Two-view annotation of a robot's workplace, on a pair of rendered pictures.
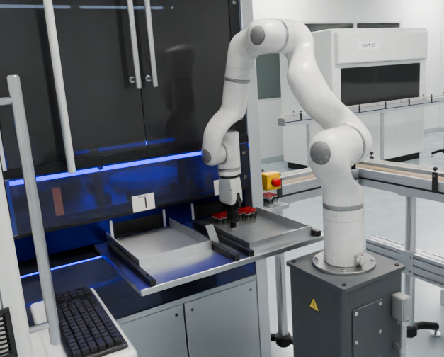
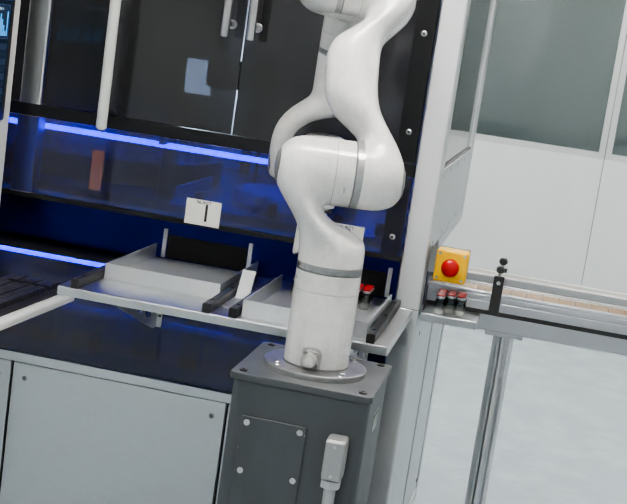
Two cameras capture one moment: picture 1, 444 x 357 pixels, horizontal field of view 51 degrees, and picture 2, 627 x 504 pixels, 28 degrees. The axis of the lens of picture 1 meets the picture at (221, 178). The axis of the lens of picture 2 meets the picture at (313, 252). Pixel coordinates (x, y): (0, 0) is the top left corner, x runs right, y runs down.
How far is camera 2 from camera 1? 1.82 m
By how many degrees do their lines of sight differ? 39
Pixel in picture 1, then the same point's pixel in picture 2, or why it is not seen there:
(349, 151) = (309, 172)
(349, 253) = (297, 341)
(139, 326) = (149, 400)
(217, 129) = (284, 120)
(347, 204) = (307, 260)
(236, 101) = (321, 84)
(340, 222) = (297, 286)
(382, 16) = not seen: outside the picture
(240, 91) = not seen: hidden behind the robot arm
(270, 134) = not seen: outside the picture
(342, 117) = (364, 130)
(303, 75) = (332, 51)
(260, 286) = (379, 450)
